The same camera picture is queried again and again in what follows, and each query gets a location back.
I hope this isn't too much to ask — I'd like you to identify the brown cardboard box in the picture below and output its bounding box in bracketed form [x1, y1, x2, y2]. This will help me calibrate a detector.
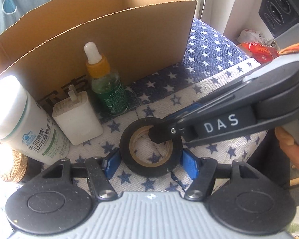
[0, 0, 197, 107]

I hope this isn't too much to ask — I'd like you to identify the blue star-pattern cloth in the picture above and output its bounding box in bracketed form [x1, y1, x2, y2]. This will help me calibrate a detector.
[0, 17, 269, 205]

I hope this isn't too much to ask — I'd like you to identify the black electrical tape roll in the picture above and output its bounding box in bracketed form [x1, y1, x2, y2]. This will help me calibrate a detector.
[119, 117, 182, 178]

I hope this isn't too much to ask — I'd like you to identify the person's right hand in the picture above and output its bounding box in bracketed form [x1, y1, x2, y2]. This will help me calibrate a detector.
[274, 127, 299, 170]

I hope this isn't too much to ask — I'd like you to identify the white pill bottle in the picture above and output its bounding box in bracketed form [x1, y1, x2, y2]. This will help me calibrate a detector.
[0, 75, 70, 165]

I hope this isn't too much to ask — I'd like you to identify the white USB charger plug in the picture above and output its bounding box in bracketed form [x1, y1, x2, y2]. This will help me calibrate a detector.
[52, 85, 104, 146]

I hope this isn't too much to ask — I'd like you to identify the red plastic bag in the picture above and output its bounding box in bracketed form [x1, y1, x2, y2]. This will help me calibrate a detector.
[237, 29, 279, 64]

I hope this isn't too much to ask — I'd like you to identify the green dropper bottle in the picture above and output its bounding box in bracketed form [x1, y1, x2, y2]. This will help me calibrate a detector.
[84, 42, 128, 116]

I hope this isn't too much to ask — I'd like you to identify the woven wicker coaster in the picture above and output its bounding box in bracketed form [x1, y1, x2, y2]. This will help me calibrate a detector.
[0, 149, 28, 183]

